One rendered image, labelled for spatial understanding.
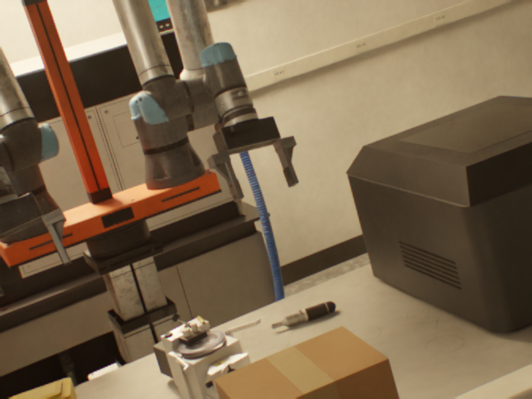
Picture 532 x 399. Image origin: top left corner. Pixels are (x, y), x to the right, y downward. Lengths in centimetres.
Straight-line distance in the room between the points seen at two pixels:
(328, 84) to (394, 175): 296
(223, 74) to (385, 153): 38
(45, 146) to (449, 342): 90
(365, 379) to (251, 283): 211
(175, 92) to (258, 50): 259
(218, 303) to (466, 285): 179
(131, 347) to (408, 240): 79
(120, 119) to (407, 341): 175
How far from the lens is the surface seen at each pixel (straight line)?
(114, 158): 337
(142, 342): 242
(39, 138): 210
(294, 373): 147
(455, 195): 175
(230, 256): 347
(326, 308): 204
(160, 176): 238
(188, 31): 233
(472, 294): 181
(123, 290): 239
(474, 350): 178
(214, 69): 208
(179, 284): 344
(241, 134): 204
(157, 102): 215
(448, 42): 519
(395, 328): 192
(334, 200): 495
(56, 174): 334
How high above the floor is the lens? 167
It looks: 14 degrees down
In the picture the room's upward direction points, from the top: 16 degrees counter-clockwise
